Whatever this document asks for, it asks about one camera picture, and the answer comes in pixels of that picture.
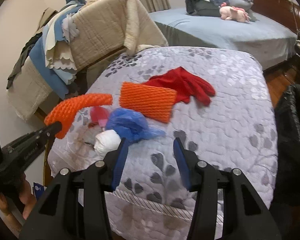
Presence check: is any white tissue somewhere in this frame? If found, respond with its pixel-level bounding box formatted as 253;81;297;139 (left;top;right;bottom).
94;129;121;158

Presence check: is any curved orange foam net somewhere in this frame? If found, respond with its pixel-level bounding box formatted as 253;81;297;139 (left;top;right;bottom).
44;93;113;139

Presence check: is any blue plastic bag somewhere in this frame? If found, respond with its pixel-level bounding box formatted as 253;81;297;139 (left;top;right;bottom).
105;108;166;144

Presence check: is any pink plastic wrapper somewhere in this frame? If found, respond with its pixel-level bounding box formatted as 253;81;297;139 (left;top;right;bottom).
88;106;110;129

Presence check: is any red cloth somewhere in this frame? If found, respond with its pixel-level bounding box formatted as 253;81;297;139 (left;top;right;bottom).
143;67;216;106

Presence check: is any black trash bag bin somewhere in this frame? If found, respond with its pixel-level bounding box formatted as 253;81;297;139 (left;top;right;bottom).
274;84;300;206

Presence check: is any person's left hand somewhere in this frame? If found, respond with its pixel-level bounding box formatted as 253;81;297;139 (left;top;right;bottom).
0;173;37;235

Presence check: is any blue and white packet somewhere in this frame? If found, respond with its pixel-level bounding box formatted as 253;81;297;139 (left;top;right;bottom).
32;182;46;200

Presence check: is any grey leaf-pattern quilt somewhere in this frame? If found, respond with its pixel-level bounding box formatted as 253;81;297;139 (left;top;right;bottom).
47;45;279;240

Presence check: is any blue and white felt cloth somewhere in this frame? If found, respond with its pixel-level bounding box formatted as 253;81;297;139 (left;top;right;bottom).
30;0;86;99

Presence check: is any dark hanging garment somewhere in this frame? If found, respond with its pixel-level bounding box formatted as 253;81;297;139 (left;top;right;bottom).
6;32;42;89

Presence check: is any blue bed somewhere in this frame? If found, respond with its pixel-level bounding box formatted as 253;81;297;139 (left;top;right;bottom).
150;8;297;70

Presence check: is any beige quilted blanket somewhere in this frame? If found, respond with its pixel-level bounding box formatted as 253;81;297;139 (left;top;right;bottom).
7;0;168;120

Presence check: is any pink plush pig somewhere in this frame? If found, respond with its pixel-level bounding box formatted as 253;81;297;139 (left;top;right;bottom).
219;3;251;23

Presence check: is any dark wooden headboard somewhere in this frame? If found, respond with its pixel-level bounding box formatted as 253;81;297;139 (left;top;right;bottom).
251;0;300;33

